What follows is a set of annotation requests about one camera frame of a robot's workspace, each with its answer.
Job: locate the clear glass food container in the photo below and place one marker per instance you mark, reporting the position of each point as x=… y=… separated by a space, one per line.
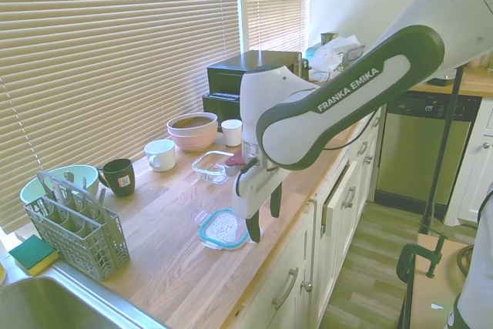
x=210 y=169

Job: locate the green bar clamp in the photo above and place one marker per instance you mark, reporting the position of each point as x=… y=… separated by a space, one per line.
x=404 y=263

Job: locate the mint green bowl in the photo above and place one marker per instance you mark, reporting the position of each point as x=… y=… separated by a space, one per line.
x=86 y=178

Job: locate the black microwave oven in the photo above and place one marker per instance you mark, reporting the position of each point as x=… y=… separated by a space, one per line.
x=239 y=63

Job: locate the round metal cabinet knob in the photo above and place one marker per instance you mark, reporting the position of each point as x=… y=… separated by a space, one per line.
x=306 y=286

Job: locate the white side cabinet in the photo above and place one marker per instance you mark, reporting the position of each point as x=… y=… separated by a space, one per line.
x=477 y=159

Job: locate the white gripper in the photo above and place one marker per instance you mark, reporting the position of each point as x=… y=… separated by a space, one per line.
x=250 y=194

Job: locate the black toaster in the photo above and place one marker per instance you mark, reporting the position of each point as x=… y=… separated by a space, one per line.
x=219 y=105

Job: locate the green and yellow sponge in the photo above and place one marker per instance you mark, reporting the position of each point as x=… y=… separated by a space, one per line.
x=32 y=254

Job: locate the wide white mug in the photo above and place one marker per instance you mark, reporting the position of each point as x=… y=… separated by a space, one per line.
x=161 y=155

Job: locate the clear lid with teal seal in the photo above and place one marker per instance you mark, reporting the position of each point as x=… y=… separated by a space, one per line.
x=221 y=230

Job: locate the stainless steel sink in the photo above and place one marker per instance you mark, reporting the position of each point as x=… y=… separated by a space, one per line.
x=58 y=306

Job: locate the crumpled white plastic bag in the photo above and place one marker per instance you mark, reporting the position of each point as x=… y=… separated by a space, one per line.
x=331 y=51

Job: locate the metal can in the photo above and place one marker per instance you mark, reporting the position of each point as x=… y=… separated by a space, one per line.
x=328 y=38

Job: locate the brown robot mounting table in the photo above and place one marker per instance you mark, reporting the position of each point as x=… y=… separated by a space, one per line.
x=431 y=298

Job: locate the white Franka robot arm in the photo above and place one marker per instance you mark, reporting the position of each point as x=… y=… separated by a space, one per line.
x=346 y=86

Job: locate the grey plastic cutlery basket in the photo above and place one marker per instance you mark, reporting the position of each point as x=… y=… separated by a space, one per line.
x=84 y=244

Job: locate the white ribbed cup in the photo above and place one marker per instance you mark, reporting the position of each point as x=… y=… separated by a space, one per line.
x=232 y=134

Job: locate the white kitchen base cabinets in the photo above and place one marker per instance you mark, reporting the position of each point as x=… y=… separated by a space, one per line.
x=339 y=236

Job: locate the beige window blind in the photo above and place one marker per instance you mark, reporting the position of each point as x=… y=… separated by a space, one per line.
x=115 y=55
x=275 y=1

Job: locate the stainless steel dishwasher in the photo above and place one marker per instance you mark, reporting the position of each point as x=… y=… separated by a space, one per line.
x=416 y=152

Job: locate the black mug with sticker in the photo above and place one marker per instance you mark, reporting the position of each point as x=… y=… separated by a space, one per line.
x=119 y=176

